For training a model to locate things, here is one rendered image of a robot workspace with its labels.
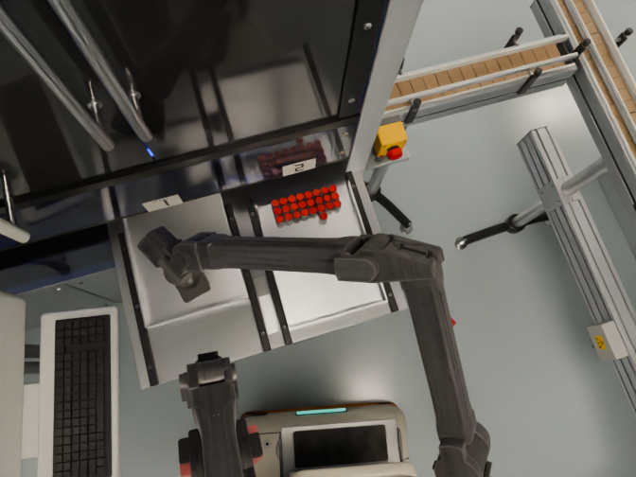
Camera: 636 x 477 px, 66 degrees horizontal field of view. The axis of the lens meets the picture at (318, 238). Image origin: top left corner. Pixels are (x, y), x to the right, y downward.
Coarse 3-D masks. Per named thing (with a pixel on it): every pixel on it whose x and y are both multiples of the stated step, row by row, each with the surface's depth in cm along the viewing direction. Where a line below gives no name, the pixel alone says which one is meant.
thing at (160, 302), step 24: (144, 216) 131; (168, 216) 132; (192, 216) 132; (216, 216) 132; (144, 264) 128; (144, 288) 126; (168, 288) 127; (216, 288) 127; (240, 288) 127; (144, 312) 123; (168, 312) 125; (192, 312) 122
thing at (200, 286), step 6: (198, 276) 107; (192, 282) 104; (198, 282) 109; (204, 282) 110; (180, 288) 109; (186, 288) 107; (192, 288) 109; (198, 288) 109; (204, 288) 109; (210, 288) 110; (180, 294) 109; (186, 294) 109; (192, 294) 109; (198, 294) 109; (186, 300) 109
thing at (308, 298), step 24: (264, 216) 133; (336, 216) 134; (360, 216) 130; (288, 288) 128; (312, 288) 128; (336, 288) 129; (360, 288) 129; (288, 312) 126; (312, 312) 127; (336, 312) 127
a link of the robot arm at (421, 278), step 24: (384, 240) 79; (408, 240) 79; (384, 264) 75; (408, 264) 73; (432, 264) 73; (408, 288) 76; (432, 288) 74; (432, 312) 76; (432, 336) 77; (432, 360) 79; (456, 360) 79; (432, 384) 81; (456, 384) 79; (456, 408) 80; (456, 432) 81; (480, 432) 86; (456, 456) 80
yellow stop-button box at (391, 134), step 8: (384, 120) 125; (392, 120) 125; (400, 120) 125; (384, 128) 125; (392, 128) 125; (400, 128) 125; (376, 136) 126; (384, 136) 124; (392, 136) 124; (400, 136) 124; (376, 144) 128; (384, 144) 123; (392, 144) 124; (400, 144) 126; (376, 152) 130; (384, 152) 128
